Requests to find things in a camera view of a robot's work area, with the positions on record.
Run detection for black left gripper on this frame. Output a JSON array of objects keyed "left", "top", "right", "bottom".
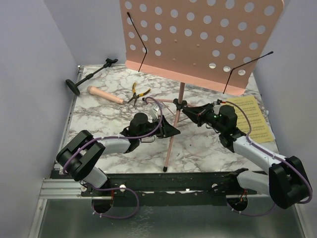
[{"left": 138, "top": 115, "right": 179, "bottom": 139}]

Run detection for yellow sheet music page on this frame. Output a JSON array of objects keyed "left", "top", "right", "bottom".
[{"left": 226, "top": 96, "right": 274, "bottom": 143}]

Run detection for pink perforated music stand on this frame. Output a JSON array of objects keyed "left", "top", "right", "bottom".
[{"left": 118, "top": 0, "right": 284, "bottom": 172}]

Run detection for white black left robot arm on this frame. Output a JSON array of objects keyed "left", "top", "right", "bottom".
[{"left": 56, "top": 113, "right": 180, "bottom": 196}]

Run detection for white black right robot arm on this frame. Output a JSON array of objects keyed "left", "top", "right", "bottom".
[{"left": 182, "top": 102, "right": 313, "bottom": 209}]

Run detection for pink toy microphone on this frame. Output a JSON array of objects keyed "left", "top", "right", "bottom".
[{"left": 87, "top": 86, "right": 125, "bottom": 105}]

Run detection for black microphone stand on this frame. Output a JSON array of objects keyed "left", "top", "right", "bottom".
[{"left": 65, "top": 58, "right": 118, "bottom": 96}]

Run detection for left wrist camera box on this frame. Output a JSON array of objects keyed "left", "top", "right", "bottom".
[{"left": 149, "top": 104, "right": 161, "bottom": 121}]

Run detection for yellow handled pliers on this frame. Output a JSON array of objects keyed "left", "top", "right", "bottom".
[{"left": 128, "top": 82, "right": 151, "bottom": 105}]

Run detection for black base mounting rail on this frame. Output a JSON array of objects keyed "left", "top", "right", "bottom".
[{"left": 80, "top": 172, "right": 255, "bottom": 209}]

